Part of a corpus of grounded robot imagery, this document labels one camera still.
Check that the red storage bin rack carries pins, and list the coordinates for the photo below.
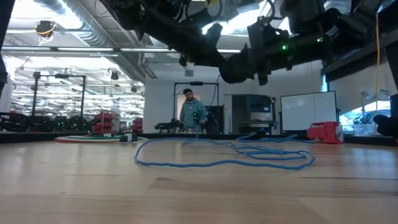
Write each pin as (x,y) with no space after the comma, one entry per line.
(105,121)

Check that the clear plastic bin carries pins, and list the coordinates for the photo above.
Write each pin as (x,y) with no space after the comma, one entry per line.
(363,130)

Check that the silver ventilation duct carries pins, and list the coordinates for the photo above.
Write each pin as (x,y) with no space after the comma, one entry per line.
(93,34)

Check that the small red storage rack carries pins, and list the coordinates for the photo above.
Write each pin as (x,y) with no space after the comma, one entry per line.
(137,125)

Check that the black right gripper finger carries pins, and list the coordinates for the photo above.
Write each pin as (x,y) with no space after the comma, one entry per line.
(252,62)

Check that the person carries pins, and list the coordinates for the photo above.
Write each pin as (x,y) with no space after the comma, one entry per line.
(192,112)

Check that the grey wall vent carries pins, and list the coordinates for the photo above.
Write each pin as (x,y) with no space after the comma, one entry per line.
(189,73)

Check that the yellow black ceiling reel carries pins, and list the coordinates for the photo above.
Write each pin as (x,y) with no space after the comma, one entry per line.
(45,28)

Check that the long ceiling light strip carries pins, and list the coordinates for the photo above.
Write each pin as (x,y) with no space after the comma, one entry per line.
(84,49)

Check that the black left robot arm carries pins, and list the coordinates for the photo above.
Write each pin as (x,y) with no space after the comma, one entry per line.
(161,21)

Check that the white whiteboard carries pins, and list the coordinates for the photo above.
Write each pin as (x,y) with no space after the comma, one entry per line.
(308,110)

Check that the black ceiling lamp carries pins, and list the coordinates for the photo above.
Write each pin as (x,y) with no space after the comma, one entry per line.
(114,75)

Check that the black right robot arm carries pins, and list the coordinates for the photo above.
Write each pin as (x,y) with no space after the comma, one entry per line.
(326,31)

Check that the black background robot arm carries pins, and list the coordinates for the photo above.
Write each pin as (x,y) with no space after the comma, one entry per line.
(168,126)
(15,119)

